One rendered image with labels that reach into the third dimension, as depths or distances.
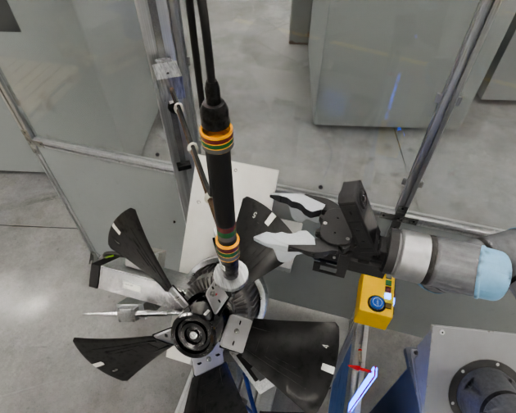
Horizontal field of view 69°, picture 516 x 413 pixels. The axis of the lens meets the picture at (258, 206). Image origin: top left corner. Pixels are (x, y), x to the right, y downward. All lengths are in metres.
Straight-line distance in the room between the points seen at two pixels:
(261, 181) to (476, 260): 0.69
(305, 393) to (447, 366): 0.39
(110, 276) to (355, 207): 0.89
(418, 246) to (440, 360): 0.61
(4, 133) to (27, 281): 1.11
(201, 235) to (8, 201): 2.40
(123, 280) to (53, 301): 1.50
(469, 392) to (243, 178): 0.81
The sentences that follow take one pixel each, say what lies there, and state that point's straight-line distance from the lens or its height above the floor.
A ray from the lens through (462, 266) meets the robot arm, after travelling 0.60.
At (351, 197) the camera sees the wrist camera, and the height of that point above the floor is 1.77.
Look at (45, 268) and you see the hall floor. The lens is 2.88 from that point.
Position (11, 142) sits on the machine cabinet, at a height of 0.35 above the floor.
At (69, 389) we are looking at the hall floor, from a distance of 2.42.
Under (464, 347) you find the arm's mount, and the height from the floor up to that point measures 1.16.
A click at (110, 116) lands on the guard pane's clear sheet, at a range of 1.71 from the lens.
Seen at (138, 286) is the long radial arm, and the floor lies 1.12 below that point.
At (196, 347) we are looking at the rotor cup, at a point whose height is 1.20.
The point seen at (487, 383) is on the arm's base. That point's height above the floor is 1.15.
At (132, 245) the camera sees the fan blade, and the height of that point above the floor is 1.33.
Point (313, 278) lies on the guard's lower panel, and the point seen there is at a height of 0.39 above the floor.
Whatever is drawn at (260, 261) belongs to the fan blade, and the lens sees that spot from 0.91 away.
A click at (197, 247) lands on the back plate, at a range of 1.22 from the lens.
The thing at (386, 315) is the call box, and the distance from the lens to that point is 1.23.
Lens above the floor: 2.13
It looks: 48 degrees down
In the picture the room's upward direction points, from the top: straight up
